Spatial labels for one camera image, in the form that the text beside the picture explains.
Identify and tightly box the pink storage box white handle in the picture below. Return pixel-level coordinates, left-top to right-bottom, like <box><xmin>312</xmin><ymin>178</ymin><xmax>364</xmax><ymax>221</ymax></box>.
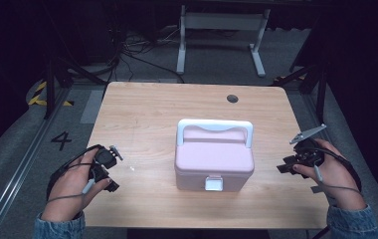
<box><xmin>174</xmin><ymin>119</ymin><xmax>256</xmax><ymax>193</ymax></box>

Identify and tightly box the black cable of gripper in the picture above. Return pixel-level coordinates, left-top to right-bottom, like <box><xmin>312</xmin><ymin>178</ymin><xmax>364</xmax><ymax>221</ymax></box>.
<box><xmin>45</xmin><ymin>143</ymin><xmax>105</xmax><ymax>202</ymax></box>
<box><xmin>309</xmin><ymin>145</ymin><xmax>364</xmax><ymax>194</ymax></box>

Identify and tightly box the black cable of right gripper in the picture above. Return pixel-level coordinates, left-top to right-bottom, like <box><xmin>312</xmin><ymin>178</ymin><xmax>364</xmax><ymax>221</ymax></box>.
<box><xmin>309</xmin><ymin>145</ymin><xmax>364</xmax><ymax>194</ymax></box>

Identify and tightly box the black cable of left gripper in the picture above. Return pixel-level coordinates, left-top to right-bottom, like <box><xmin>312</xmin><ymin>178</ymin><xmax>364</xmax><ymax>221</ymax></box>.
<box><xmin>45</xmin><ymin>143</ymin><xmax>105</xmax><ymax>202</ymax></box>

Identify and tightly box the grey cable of right gripper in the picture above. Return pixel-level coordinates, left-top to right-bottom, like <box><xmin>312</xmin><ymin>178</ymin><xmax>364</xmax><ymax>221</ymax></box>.
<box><xmin>313</xmin><ymin>163</ymin><xmax>365</xmax><ymax>195</ymax></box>

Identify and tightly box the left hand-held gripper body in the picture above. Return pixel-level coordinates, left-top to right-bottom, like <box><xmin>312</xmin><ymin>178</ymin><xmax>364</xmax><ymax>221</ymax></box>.
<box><xmin>90</xmin><ymin>144</ymin><xmax>124</xmax><ymax>182</ymax></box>

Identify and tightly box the person's left hand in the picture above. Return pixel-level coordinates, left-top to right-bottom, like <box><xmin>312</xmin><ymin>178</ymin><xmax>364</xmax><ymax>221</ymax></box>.
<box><xmin>40</xmin><ymin>147</ymin><xmax>113</xmax><ymax>223</ymax></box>

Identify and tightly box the metal floor rail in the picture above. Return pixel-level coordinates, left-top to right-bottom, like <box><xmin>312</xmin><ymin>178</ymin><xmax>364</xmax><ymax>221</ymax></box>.
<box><xmin>0</xmin><ymin>89</ymin><xmax>73</xmax><ymax>239</ymax></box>

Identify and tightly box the black metal stand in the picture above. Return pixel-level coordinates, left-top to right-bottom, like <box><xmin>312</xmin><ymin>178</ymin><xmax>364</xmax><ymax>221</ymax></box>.
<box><xmin>42</xmin><ymin>56</ymin><xmax>107</xmax><ymax>120</ymax></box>
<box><xmin>272</xmin><ymin>63</ymin><xmax>328</xmax><ymax>124</ymax></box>

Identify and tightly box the yellow black floor tape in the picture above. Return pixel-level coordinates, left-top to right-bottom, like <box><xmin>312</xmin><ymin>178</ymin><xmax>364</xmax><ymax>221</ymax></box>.
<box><xmin>27</xmin><ymin>80</ymin><xmax>76</xmax><ymax>108</ymax></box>

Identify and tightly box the grey cable of left gripper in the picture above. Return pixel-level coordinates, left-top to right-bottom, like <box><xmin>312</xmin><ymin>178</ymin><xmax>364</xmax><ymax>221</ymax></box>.
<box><xmin>45</xmin><ymin>178</ymin><xmax>96</xmax><ymax>211</ymax></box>

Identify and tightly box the bundle of black floor cables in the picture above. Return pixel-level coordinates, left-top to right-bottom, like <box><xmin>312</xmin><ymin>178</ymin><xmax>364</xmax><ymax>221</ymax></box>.
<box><xmin>108</xmin><ymin>23</ymin><xmax>186</xmax><ymax>85</ymax></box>

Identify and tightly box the person's right hand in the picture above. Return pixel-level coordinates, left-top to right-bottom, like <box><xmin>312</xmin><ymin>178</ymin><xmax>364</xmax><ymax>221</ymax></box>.
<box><xmin>292</xmin><ymin>137</ymin><xmax>367</xmax><ymax>211</ymax></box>

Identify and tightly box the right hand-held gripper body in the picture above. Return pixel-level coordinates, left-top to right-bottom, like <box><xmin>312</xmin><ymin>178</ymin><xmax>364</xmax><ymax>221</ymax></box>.
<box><xmin>288</xmin><ymin>123</ymin><xmax>328</xmax><ymax>167</ymax></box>

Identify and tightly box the white metal table frame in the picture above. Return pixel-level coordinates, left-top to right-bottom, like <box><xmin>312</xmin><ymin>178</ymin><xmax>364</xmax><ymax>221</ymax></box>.
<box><xmin>175</xmin><ymin>4</ymin><xmax>273</xmax><ymax>79</ymax></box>

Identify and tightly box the grey cable of gripper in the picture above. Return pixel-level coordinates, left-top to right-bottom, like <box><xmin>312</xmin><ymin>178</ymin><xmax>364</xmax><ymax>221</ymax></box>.
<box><xmin>313</xmin><ymin>163</ymin><xmax>365</xmax><ymax>195</ymax></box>
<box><xmin>45</xmin><ymin>178</ymin><xmax>96</xmax><ymax>211</ymax></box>

